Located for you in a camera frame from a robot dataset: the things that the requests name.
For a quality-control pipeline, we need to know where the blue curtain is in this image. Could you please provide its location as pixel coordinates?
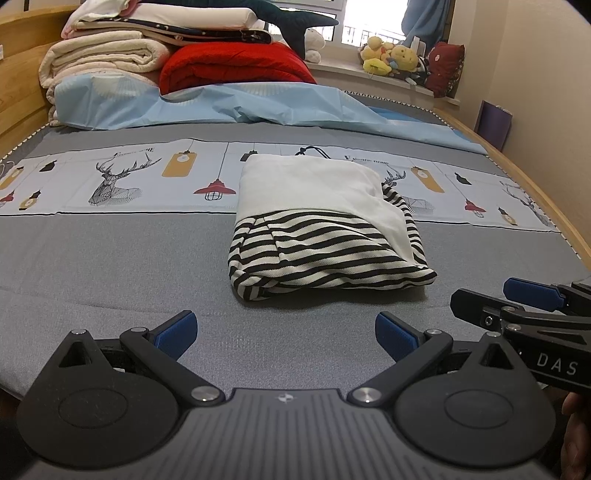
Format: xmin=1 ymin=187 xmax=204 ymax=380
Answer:
xmin=402 ymin=0 xmax=456 ymax=48

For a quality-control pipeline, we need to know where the cream folded blanket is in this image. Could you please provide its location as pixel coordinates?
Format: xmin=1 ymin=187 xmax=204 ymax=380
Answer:
xmin=39 ymin=37 xmax=172 ymax=89

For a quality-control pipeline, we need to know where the dark red cushion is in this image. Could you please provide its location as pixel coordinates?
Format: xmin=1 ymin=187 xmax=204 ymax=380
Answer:
xmin=425 ymin=41 xmax=465 ymax=99

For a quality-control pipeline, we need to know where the wooden headboard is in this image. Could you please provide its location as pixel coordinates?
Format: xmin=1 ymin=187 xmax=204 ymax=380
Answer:
xmin=0 ymin=0 xmax=78 ymax=155

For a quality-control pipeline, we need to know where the yellow duck plush toy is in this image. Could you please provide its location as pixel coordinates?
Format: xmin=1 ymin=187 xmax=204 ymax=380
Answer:
xmin=359 ymin=36 xmax=398 ymax=75

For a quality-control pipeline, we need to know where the black and white plush toy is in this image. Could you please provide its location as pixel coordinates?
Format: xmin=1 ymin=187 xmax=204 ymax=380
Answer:
xmin=410 ymin=54 xmax=435 ymax=88

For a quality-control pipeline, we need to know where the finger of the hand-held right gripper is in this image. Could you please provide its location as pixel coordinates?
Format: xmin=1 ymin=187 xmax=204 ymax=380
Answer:
xmin=450 ymin=288 xmax=520 ymax=334
xmin=502 ymin=277 xmax=591 ymax=315

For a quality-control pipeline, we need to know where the light blue sheet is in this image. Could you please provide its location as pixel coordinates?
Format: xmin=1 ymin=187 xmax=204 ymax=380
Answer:
xmin=48 ymin=74 xmax=489 ymax=155

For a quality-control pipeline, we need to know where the dark blue shark plush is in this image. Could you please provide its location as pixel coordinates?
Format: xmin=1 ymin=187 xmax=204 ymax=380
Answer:
xmin=157 ymin=0 xmax=340 ymax=57

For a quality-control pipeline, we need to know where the white folded blanket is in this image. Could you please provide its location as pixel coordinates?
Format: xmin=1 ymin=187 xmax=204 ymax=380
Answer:
xmin=74 ymin=2 xmax=259 ymax=34

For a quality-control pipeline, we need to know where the window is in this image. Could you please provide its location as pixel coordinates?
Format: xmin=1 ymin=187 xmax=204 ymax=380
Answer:
xmin=277 ymin=0 xmax=408 ymax=48

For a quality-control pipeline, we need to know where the striped hooded sweater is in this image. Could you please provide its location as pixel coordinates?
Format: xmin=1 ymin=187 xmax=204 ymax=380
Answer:
xmin=228 ymin=147 xmax=438 ymax=303

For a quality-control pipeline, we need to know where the person's right hand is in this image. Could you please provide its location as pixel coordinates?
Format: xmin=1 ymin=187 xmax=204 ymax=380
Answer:
xmin=560 ymin=392 xmax=591 ymax=467

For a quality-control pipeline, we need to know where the grey printed bed sheet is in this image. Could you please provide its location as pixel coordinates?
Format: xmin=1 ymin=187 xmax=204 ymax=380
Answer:
xmin=0 ymin=117 xmax=591 ymax=400

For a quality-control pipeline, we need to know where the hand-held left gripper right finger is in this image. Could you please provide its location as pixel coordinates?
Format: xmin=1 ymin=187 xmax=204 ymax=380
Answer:
xmin=346 ymin=312 xmax=529 ymax=408

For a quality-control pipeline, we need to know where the pink and white cloth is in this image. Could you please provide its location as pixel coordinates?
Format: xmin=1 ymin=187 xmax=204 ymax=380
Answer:
xmin=61 ymin=0 xmax=139 ymax=38

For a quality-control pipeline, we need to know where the purple box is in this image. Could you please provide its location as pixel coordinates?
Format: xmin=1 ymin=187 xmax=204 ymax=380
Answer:
xmin=475 ymin=100 xmax=514 ymax=151

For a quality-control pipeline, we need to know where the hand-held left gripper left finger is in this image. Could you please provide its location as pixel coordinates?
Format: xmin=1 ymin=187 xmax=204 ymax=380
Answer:
xmin=55 ymin=311 xmax=227 ymax=408

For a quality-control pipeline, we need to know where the red blanket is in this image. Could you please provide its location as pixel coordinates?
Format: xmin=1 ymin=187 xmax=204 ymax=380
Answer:
xmin=159 ymin=44 xmax=319 ymax=95

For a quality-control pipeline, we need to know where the yellow round plush toy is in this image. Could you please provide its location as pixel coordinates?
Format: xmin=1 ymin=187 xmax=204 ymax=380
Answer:
xmin=389 ymin=44 xmax=422 ymax=77

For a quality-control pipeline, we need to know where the wooden bed frame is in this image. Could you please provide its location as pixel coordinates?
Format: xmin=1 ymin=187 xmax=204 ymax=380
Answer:
xmin=434 ymin=105 xmax=591 ymax=261

